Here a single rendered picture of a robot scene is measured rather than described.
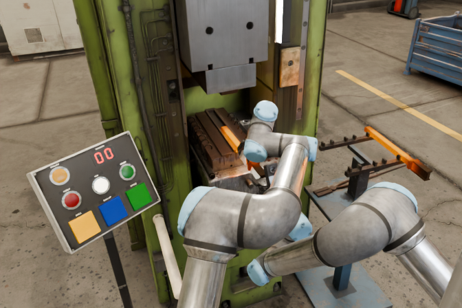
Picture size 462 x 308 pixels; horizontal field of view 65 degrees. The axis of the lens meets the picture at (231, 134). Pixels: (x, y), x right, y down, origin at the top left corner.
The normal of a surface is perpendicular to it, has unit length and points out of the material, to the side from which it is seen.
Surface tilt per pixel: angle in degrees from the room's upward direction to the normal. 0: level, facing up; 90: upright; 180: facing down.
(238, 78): 90
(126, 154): 60
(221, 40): 90
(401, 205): 32
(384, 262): 0
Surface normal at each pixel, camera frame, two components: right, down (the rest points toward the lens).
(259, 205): 0.07, -0.71
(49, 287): -0.04, -0.86
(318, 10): 0.35, 0.47
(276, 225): 0.48, 0.01
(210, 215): -0.22, -0.31
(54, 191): 0.60, -0.14
